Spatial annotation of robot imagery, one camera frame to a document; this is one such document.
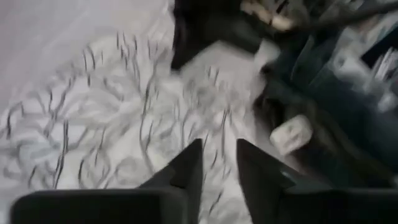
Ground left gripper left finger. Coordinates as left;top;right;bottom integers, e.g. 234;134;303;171
11;138;205;224

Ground white paper jeans tag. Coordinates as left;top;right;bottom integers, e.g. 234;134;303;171
269;114;313;156

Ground dark blue denim jeans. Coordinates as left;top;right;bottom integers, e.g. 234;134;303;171
251;27;398;188

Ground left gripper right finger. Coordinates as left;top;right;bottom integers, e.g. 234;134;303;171
236;138;398;224

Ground white black-patterned garment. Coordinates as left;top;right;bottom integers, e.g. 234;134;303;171
0;27;280;224

